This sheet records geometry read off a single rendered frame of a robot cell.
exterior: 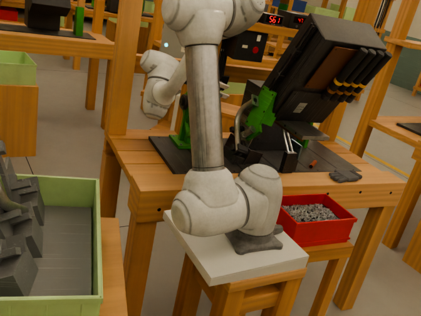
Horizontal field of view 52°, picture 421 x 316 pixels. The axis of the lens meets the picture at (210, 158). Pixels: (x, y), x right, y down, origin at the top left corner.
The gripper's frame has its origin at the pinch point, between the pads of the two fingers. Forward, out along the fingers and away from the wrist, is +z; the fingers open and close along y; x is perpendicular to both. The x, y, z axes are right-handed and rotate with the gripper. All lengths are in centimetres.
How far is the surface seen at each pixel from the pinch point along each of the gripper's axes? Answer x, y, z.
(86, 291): -17, -96, -59
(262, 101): -5.6, -1.5, 20.4
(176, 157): 23.8, -28.4, -8.4
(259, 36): -9.4, 32.4, 15.5
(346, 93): -34, -1, 47
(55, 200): 16, -63, -63
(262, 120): -4.3, -11.1, 20.9
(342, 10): 205, 412, 405
